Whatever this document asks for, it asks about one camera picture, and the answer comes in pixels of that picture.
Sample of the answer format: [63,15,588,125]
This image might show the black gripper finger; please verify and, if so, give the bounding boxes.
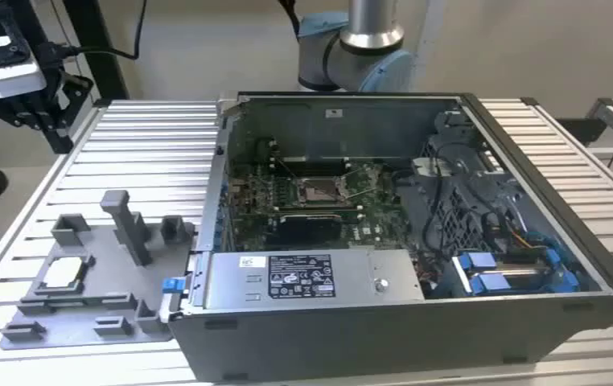
[41,74,96,154]
[0,87,51,131]

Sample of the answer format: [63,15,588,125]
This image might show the silver CPU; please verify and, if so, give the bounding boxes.
[41,259,85,289]

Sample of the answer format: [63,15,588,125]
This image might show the black RAM slot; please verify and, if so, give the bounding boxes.
[272,203,364,212]
[270,155,352,169]

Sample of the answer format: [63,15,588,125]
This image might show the CPU socket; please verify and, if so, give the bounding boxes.
[297,176,340,204]

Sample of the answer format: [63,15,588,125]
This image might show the grey parts rack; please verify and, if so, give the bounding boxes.
[0,188,200,351]

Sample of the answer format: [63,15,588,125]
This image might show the thin metal locking lever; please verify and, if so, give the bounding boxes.
[347,179,387,199]
[276,155,303,180]

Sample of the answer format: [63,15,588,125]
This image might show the black graphics card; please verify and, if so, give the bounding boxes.
[276,214,341,244]

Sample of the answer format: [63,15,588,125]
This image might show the metal socket cover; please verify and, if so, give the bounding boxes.
[336,166,364,197]

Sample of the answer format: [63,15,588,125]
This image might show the black and white label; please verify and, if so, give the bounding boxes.
[265,253,336,299]

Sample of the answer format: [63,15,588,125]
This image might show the green motherboard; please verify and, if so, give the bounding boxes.
[226,158,419,253]

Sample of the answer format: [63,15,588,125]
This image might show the silver power supply unit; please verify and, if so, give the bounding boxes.
[202,248,425,310]

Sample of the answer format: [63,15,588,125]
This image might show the grey metal drive cage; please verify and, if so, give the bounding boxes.
[396,132,554,258]

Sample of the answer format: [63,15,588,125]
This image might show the black open PC case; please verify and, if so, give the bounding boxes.
[168,91,613,381]

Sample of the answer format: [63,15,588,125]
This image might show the blue disk carrier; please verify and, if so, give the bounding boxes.
[457,251,497,269]
[468,271,511,295]
[544,247,582,294]

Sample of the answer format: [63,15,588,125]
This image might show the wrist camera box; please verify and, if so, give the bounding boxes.
[0,19,49,100]

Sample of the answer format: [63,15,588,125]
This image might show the black frame post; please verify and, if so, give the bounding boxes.
[62,0,130,101]

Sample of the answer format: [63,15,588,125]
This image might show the black camera cable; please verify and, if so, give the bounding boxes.
[35,0,149,62]

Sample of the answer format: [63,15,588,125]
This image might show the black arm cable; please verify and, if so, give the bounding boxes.
[276,0,303,38]

